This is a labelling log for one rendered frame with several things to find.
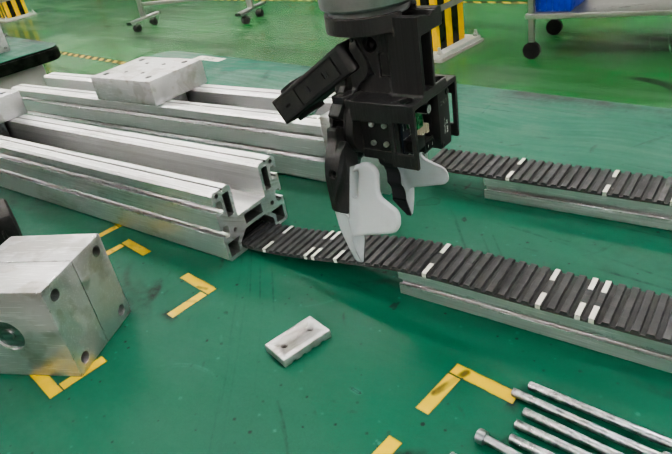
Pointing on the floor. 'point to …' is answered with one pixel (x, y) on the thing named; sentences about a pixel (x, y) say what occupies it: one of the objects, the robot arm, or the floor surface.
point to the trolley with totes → (586, 2)
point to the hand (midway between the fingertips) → (378, 225)
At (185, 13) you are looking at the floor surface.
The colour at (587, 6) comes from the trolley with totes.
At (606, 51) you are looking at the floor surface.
